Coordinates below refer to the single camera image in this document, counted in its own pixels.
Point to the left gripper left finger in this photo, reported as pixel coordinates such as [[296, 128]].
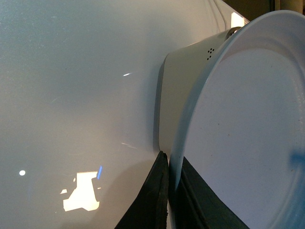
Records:
[[149, 209]]

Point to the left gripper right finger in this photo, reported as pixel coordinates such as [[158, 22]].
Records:
[[196, 206]]

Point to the white round plate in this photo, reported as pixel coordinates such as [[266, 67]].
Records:
[[243, 124]]

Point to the white chrome toaster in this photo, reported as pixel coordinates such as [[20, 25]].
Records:
[[177, 75]]

